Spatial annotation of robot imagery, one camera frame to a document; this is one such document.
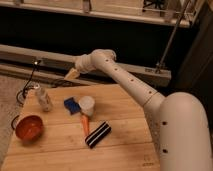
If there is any wooden cutting board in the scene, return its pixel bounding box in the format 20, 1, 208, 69
1, 84, 160, 171

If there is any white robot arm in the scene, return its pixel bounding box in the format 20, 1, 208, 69
71, 49, 213, 171

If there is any black cable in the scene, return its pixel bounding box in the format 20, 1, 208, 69
10, 59, 44, 131

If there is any metal pole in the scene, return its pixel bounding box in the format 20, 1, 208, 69
155, 0, 191, 74

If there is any white ceramic cup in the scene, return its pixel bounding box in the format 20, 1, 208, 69
79, 96, 95, 117

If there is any orange bowl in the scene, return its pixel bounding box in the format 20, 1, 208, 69
15, 115, 44, 141

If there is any clear plastic bottle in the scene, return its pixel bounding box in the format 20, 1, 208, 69
34, 84, 53, 112

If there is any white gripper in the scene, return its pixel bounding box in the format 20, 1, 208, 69
64, 55, 95, 80

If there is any black white striped cloth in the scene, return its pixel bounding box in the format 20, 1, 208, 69
85, 122, 111, 149

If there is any orange carrot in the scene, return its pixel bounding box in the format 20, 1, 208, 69
81, 115, 90, 136

